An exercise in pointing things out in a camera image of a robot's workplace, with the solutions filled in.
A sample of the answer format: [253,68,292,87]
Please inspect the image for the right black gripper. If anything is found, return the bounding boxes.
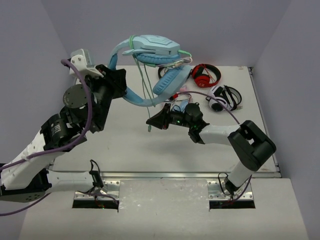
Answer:
[147,103,193,130]

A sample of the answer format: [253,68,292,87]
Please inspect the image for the green headphone cable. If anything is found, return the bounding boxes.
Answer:
[128,34,193,133]

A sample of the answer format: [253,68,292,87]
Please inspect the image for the light blue headphones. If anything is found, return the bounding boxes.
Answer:
[107,34,193,108]

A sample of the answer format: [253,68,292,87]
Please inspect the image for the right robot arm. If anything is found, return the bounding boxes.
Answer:
[146,103,277,196]

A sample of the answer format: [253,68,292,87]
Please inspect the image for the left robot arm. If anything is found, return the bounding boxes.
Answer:
[0,64,127,203]

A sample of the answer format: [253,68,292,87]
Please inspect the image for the pink cat ear headphones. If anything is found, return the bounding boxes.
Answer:
[171,85,193,113]

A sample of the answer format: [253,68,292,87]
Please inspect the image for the red headphones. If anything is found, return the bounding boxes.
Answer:
[190,63,222,88]

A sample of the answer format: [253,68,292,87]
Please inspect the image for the white black striped headphones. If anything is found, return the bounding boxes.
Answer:
[205,85,243,112]

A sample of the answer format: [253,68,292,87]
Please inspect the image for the black headset with microphone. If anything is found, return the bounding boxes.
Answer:
[157,66,173,80]

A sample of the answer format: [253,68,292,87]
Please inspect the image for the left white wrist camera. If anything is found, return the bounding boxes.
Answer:
[70,48,103,78]

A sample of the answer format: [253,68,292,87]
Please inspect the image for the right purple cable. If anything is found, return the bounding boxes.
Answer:
[178,91,252,205]

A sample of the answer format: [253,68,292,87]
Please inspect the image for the aluminium table rail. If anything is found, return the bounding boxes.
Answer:
[54,170,282,179]

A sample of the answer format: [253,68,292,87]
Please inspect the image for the left metal mounting bracket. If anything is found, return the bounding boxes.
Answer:
[73,179,121,201]

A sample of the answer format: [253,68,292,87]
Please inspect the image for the metal mounting bracket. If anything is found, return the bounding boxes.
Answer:
[73,179,121,201]
[207,178,254,201]

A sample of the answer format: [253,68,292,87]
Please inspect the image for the right metal mounting bracket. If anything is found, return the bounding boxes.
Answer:
[207,178,254,201]

